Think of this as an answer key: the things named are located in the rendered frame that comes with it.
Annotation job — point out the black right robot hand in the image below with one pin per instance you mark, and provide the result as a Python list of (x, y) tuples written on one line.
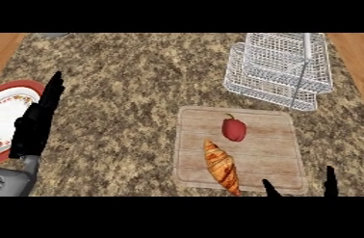
[(331, 184)]

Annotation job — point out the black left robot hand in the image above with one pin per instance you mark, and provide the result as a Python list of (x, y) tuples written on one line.
[(36, 126)]

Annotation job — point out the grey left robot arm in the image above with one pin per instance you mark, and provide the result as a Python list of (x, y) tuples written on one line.
[(17, 179)]

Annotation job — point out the pale wooden cutting board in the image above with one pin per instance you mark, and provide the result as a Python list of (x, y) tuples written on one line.
[(239, 152)]

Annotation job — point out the red bell pepper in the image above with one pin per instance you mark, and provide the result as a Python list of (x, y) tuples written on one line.
[(235, 129)]

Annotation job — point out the red rimmed floral plate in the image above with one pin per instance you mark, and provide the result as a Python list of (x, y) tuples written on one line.
[(13, 110)]

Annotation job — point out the golden brown croissant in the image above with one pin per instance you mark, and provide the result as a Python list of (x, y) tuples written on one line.
[(222, 168)]

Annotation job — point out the grey round object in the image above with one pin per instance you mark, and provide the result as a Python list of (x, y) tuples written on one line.
[(51, 34)]

